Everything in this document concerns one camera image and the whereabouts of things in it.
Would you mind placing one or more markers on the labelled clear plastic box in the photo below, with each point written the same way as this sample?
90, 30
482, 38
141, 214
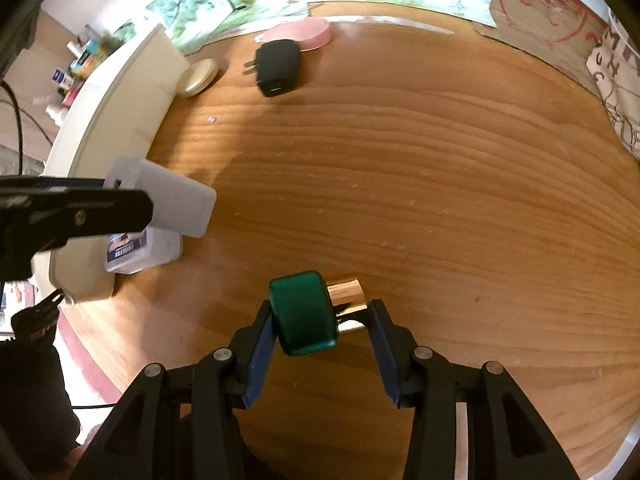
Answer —
130, 253

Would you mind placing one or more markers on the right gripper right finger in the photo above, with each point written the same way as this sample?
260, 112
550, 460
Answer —
382, 332

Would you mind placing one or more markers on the orange juice carton holder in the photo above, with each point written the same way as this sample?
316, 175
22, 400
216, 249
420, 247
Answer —
88, 57

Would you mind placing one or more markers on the patterned canvas bag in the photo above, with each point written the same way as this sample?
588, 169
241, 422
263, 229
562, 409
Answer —
614, 68

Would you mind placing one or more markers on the brown cardboard drawing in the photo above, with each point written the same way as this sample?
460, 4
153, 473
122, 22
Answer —
561, 33

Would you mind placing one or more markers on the white plastic organizer tray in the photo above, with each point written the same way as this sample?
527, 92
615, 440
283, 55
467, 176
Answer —
117, 112

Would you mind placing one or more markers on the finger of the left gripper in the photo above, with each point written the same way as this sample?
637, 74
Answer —
39, 214

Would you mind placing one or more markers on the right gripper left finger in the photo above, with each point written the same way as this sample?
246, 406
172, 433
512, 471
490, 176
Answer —
259, 341

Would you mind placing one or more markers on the pink oval case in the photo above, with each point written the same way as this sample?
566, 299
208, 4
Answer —
309, 33

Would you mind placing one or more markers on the black plug adapter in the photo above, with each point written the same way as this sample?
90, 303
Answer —
276, 67

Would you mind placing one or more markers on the white spray bottle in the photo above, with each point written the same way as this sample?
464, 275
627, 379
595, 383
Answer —
57, 113

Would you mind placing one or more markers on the white square charger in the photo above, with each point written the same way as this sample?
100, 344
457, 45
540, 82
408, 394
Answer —
181, 204

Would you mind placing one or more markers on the green and gold perfume bottle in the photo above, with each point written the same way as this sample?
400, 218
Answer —
309, 311

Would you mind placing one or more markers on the round cream compact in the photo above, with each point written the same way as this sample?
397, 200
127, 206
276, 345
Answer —
197, 78

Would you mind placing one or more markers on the red can pen holder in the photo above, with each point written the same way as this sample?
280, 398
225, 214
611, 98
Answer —
70, 95

